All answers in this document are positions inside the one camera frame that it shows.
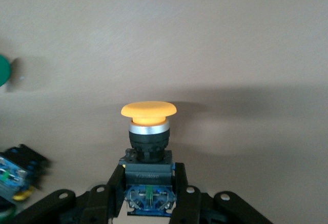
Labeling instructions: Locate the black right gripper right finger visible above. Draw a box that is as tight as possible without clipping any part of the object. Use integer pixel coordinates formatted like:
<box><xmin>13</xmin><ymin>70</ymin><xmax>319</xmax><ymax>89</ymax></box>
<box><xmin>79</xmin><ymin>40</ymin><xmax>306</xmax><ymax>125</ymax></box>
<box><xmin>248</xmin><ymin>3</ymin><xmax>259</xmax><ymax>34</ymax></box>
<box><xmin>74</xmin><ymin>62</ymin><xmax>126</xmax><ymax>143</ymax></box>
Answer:
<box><xmin>170</xmin><ymin>162</ymin><xmax>272</xmax><ymax>224</ymax></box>

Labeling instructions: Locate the green push button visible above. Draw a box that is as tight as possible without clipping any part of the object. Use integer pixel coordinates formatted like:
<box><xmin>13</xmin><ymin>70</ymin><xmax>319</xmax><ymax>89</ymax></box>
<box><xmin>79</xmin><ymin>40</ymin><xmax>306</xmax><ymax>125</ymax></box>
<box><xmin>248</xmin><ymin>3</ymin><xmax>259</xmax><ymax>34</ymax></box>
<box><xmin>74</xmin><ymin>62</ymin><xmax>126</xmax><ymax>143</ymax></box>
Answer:
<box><xmin>0</xmin><ymin>144</ymin><xmax>53</xmax><ymax>218</ymax></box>
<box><xmin>0</xmin><ymin>54</ymin><xmax>12</xmax><ymax>88</ymax></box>

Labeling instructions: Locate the yellow mushroom push button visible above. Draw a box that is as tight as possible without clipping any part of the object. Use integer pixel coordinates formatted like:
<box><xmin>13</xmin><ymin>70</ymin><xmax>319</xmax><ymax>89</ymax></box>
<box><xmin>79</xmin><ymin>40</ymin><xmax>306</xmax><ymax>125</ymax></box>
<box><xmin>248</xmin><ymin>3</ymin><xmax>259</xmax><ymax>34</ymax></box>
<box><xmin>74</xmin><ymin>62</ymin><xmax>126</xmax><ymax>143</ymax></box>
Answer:
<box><xmin>119</xmin><ymin>100</ymin><xmax>178</xmax><ymax>217</ymax></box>

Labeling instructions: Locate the brown table cover sheet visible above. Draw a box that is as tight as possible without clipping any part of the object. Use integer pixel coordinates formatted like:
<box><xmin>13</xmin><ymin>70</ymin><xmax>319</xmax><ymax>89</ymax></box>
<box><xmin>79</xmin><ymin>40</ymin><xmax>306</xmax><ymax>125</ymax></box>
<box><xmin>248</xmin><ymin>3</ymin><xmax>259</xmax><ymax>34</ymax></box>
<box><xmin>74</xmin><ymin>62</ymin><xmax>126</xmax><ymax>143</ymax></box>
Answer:
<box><xmin>0</xmin><ymin>0</ymin><xmax>328</xmax><ymax>224</ymax></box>

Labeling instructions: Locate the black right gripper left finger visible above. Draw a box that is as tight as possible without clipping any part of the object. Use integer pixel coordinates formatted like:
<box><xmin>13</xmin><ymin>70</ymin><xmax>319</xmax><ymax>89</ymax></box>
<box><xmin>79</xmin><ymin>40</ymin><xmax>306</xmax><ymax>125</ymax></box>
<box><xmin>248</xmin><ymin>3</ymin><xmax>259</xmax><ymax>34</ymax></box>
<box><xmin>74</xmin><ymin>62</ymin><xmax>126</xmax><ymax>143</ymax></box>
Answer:
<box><xmin>17</xmin><ymin>164</ymin><xmax>126</xmax><ymax>224</ymax></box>

